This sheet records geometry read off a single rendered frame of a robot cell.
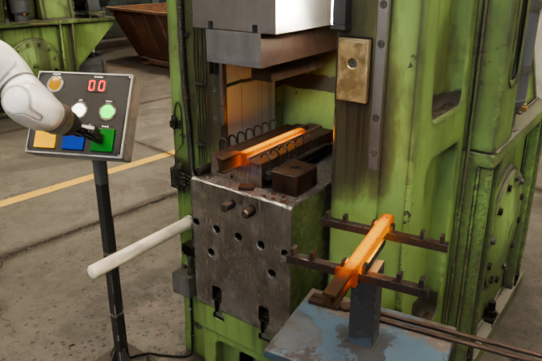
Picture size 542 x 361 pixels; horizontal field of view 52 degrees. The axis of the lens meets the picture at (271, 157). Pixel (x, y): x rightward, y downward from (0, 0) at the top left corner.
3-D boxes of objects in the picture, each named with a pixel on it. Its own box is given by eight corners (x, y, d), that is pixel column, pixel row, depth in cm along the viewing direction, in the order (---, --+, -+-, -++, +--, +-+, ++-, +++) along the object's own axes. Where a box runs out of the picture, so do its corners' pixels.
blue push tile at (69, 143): (81, 150, 178) (85, 127, 179) (60, 148, 179) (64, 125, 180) (84, 151, 180) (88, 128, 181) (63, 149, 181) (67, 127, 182)
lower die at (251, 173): (261, 188, 164) (261, 161, 161) (210, 173, 175) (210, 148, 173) (333, 151, 196) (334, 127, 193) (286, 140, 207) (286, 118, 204)
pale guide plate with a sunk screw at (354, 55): (364, 104, 150) (368, 40, 144) (335, 99, 155) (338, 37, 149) (368, 102, 152) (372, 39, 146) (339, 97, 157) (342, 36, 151)
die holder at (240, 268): (289, 342, 167) (290, 207, 152) (196, 299, 188) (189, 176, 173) (373, 264, 209) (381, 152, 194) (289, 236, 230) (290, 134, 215)
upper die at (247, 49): (260, 68, 152) (260, 33, 149) (206, 61, 163) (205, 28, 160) (337, 49, 184) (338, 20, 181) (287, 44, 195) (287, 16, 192)
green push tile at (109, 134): (111, 151, 176) (114, 128, 177) (89, 150, 177) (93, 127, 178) (113, 153, 178) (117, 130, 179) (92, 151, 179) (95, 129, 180)
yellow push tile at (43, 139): (53, 148, 179) (57, 126, 181) (33, 146, 181) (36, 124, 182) (56, 149, 181) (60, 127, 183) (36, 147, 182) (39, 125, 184)
